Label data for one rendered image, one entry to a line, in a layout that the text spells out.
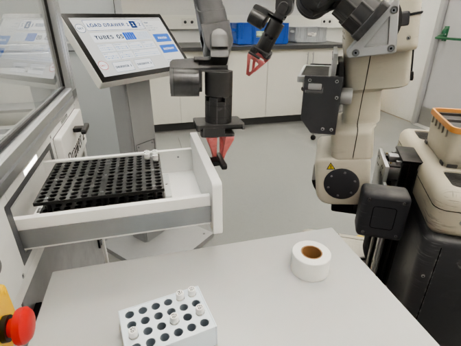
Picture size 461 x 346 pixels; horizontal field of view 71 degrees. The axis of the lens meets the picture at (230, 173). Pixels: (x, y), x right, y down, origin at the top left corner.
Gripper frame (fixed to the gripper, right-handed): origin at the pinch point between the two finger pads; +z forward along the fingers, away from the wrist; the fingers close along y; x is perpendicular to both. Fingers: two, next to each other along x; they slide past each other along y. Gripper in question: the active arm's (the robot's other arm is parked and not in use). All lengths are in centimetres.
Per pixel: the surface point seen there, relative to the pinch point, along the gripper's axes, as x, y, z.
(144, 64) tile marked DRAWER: -86, 15, -11
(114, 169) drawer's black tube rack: 0.5, 22.3, 0.3
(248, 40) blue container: -307, -97, -12
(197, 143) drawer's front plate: -2.9, 4.3, -3.2
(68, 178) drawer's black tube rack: 3.5, 30.8, 0.4
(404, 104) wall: -280, -298, 59
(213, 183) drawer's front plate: 17.2, 4.3, -2.9
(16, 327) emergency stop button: 37.8, 29.7, 1.8
